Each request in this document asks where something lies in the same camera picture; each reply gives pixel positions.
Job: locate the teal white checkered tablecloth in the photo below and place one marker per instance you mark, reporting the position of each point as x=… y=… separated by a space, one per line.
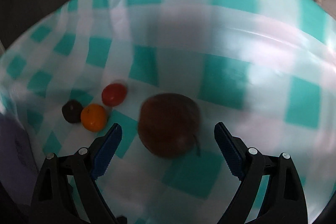
x=210 y=56

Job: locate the dark wrinkled passion fruit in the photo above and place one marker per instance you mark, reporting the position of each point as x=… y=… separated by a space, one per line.
x=71 y=111

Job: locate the brown red apple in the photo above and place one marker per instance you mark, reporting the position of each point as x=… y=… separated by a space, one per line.
x=168 y=125

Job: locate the red cherry tomato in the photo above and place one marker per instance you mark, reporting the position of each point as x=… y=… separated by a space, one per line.
x=114 y=95

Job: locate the orange tangerine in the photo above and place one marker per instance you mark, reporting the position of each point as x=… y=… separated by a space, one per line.
x=93 y=117

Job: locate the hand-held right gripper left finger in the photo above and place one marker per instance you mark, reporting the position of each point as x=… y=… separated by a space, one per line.
x=106 y=153

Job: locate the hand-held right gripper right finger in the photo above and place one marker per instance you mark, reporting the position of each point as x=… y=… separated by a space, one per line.
x=231 y=153

